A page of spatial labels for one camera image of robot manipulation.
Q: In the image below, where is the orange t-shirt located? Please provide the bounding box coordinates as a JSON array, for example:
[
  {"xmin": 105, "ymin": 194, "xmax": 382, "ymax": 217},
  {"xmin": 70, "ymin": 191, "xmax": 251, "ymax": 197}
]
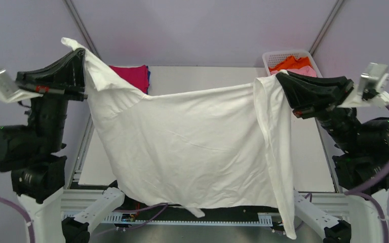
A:
[{"xmin": 268, "ymin": 56, "xmax": 313, "ymax": 72}]

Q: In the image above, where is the folded blue t-shirt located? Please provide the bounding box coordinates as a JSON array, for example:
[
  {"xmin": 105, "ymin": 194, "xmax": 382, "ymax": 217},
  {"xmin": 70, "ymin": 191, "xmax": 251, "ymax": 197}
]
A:
[{"xmin": 145, "ymin": 66, "xmax": 151, "ymax": 94}]

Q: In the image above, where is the folded magenta t-shirt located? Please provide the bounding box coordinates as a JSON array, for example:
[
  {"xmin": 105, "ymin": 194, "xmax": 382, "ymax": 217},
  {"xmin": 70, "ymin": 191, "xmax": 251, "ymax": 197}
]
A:
[{"xmin": 109, "ymin": 65, "xmax": 147, "ymax": 93}]

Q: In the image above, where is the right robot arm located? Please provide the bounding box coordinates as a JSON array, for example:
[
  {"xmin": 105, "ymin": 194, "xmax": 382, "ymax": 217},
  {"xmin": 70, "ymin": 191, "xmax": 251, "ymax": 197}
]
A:
[{"xmin": 286, "ymin": 90, "xmax": 389, "ymax": 242}]

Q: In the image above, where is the white t-shirt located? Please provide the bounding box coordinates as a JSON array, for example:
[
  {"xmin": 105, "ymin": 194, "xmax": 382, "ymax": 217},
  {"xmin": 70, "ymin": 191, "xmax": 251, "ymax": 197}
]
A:
[{"xmin": 61, "ymin": 37, "xmax": 297, "ymax": 240}]

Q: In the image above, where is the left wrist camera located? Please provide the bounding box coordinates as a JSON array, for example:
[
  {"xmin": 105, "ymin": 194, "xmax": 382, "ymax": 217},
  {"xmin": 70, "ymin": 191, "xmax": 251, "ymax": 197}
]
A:
[{"xmin": 0, "ymin": 68, "xmax": 43, "ymax": 103}]

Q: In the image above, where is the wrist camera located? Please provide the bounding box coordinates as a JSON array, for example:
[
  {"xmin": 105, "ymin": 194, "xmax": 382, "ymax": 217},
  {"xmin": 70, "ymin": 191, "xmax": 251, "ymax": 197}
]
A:
[
  {"xmin": 0, "ymin": 68, "xmax": 43, "ymax": 103},
  {"xmin": 338, "ymin": 63, "xmax": 389, "ymax": 108}
]

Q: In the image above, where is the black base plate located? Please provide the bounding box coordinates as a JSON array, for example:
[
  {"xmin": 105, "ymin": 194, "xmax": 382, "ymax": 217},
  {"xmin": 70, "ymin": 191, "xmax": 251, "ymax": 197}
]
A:
[{"xmin": 69, "ymin": 182, "xmax": 279, "ymax": 222}]

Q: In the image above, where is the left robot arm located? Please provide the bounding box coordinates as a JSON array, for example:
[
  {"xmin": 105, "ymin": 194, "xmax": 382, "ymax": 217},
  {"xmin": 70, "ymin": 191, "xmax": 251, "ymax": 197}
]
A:
[{"xmin": 0, "ymin": 47, "xmax": 351, "ymax": 242}]

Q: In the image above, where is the white slotted cable duct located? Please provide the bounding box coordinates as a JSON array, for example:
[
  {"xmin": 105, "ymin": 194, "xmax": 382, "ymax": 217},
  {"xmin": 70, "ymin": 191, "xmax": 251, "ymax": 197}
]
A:
[{"xmin": 62, "ymin": 211, "xmax": 273, "ymax": 227}]

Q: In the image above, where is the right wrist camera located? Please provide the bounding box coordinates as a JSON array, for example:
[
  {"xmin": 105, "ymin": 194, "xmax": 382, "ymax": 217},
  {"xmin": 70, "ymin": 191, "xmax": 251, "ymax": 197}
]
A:
[{"xmin": 338, "ymin": 63, "xmax": 389, "ymax": 108}]

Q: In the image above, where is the pink t-shirt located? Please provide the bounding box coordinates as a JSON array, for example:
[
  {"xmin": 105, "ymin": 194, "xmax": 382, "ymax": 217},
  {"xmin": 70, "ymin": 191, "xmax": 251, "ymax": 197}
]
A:
[{"xmin": 268, "ymin": 65, "xmax": 317, "ymax": 77}]

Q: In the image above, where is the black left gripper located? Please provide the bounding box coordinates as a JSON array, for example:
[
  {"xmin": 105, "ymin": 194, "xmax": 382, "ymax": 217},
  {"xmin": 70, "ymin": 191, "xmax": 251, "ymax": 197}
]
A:
[{"xmin": 20, "ymin": 44, "xmax": 91, "ymax": 148}]

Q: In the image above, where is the white plastic basket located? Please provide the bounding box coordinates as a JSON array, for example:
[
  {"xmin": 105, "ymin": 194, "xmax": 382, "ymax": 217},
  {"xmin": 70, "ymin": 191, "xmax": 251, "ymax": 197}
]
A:
[{"xmin": 262, "ymin": 50, "xmax": 322, "ymax": 77}]

